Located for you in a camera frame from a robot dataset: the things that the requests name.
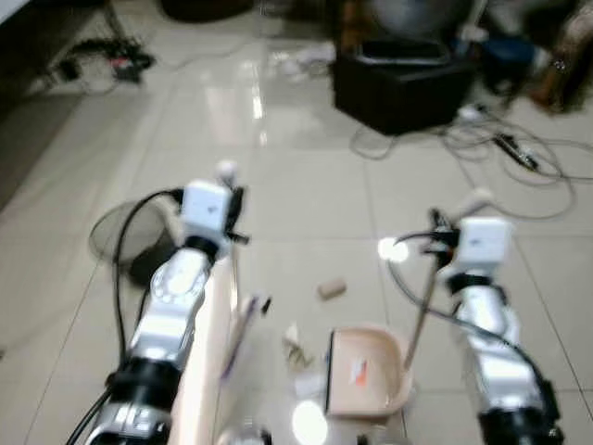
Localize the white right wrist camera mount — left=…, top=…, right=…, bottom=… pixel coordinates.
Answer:
left=458, top=217, right=514, bottom=278

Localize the white plug adapter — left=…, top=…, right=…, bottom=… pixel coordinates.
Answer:
left=458, top=104, right=488, bottom=124

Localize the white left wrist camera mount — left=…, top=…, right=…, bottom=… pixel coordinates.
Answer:
left=180, top=180, right=233, bottom=246

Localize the grey looped floor cable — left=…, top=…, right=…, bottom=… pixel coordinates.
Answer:
left=350, top=111, right=593, bottom=222

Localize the grey round metal bowl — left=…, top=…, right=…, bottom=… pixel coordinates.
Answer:
left=369, top=0, right=475, bottom=38

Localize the broom with purple bristles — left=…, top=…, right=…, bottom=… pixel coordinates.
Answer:
left=215, top=159, right=275, bottom=386

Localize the small brown cardboard tube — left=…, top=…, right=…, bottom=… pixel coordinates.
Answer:
left=317, top=279, right=347, bottom=301

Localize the black power strip with plugs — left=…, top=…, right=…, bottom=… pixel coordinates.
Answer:
left=51, top=35, right=157, bottom=86

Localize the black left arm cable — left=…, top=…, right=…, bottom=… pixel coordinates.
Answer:
left=65, top=188, right=184, bottom=445

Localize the round black wire mesh guard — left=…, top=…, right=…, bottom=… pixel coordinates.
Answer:
left=89, top=198, right=179, bottom=286

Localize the beige long-handled dustpan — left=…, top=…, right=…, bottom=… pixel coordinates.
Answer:
left=324, top=188, right=497, bottom=420

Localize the dark blue container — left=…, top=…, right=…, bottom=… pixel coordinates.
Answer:
left=480, top=35, right=543, bottom=95

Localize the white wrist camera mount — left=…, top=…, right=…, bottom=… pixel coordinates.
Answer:
left=180, top=180, right=233, bottom=246
left=458, top=217, right=514, bottom=278

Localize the dark round base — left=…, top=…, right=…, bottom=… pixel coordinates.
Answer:
left=160, top=0, right=255, bottom=23

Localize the crumpled beige paper scrap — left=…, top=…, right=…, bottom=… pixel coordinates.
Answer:
left=282, top=324, right=314, bottom=374

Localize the black hand tool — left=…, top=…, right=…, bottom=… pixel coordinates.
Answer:
left=494, top=133, right=540, bottom=173

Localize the black storage box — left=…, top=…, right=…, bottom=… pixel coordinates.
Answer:
left=333, top=40, right=476, bottom=137

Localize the brown wooden object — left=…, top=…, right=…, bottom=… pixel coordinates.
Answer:
left=530, top=5, right=593, bottom=114

